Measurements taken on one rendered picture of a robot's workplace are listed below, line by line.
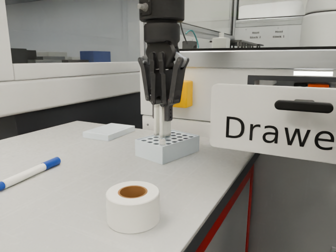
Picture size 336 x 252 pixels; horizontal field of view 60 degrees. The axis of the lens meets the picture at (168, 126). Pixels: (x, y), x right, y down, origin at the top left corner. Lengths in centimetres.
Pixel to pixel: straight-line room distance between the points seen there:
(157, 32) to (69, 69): 60
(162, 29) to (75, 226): 39
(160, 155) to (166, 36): 24
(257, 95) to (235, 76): 30
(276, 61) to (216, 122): 31
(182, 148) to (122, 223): 30
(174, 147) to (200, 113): 23
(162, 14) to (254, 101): 24
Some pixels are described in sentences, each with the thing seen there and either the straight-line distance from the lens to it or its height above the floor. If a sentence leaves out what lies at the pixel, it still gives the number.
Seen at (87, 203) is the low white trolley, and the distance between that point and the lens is 46.
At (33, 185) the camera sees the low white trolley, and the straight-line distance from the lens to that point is 55.
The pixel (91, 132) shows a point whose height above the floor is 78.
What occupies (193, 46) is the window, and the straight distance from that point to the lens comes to 84.
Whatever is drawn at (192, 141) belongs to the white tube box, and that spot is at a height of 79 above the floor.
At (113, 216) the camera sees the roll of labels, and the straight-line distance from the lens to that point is 38.
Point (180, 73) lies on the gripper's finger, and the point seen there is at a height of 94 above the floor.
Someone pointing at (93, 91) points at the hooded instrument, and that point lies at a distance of 123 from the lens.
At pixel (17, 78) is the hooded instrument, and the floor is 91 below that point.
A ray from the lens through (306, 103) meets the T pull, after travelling 44.
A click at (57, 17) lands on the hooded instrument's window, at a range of 115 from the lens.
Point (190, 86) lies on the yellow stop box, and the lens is 80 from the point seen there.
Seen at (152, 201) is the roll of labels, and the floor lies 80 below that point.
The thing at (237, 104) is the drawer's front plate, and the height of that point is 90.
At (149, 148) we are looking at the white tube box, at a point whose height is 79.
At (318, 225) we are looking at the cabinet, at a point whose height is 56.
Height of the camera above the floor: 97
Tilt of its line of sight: 13 degrees down
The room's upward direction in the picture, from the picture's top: straight up
